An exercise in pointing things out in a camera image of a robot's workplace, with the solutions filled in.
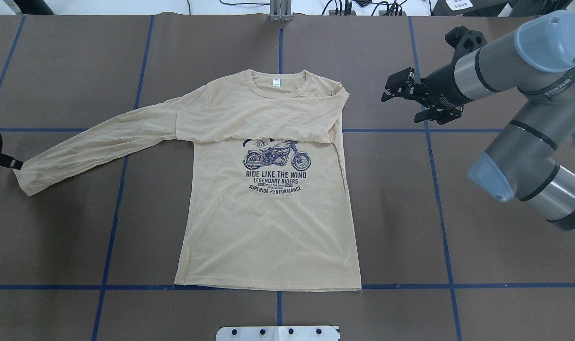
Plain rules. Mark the dark labelled box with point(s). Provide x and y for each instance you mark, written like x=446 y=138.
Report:
x=468 y=8

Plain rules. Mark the aluminium frame post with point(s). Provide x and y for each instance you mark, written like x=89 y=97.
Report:
x=280 y=10

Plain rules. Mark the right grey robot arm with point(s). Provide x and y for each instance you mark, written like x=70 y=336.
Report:
x=537 y=59

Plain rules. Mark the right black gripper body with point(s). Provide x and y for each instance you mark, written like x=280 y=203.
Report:
x=441 y=87

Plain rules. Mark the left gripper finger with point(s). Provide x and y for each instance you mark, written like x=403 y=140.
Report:
x=7 y=161

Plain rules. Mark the white metal base plate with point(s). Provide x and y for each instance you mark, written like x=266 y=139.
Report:
x=279 y=333

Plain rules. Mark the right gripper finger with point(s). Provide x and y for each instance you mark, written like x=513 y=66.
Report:
x=430 y=114
x=401 y=82

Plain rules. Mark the beige long-sleeve printed t-shirt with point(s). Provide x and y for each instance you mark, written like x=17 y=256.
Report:
x=270 y=206

